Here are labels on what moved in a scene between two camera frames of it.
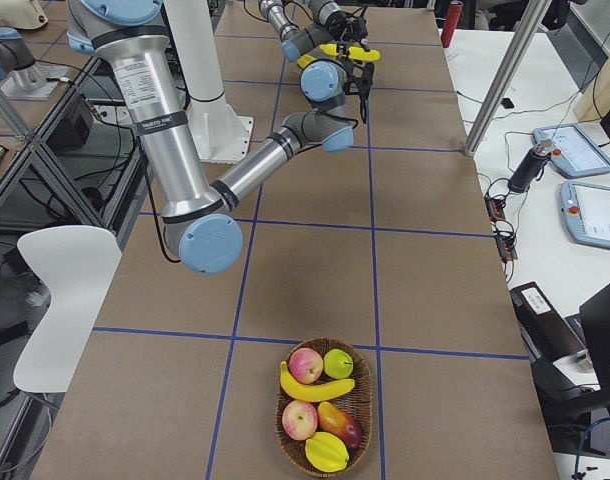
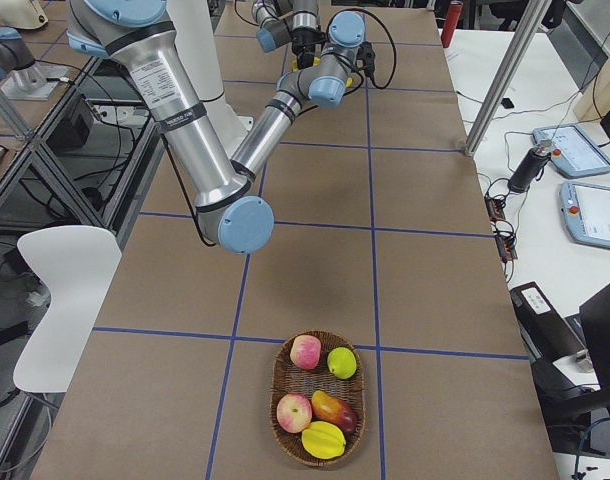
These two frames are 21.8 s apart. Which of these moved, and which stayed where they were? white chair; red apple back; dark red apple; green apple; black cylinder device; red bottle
Moved: dark red apple; red apple back
Stayed: white chair; red bottle; green apple; black cylinder device
